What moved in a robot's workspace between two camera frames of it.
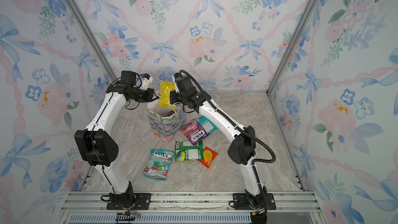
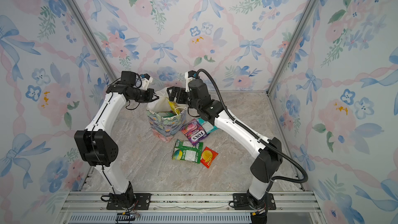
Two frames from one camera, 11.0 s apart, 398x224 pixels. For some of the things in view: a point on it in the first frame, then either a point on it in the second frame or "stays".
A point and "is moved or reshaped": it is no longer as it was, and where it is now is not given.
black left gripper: [151, 93] stays
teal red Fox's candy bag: [159, 162] → [166, 114]
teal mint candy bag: [208, 126] stays
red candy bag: [209, 156] stays
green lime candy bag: [185, 150] stays
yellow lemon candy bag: [165, 88] is moved or reshaped
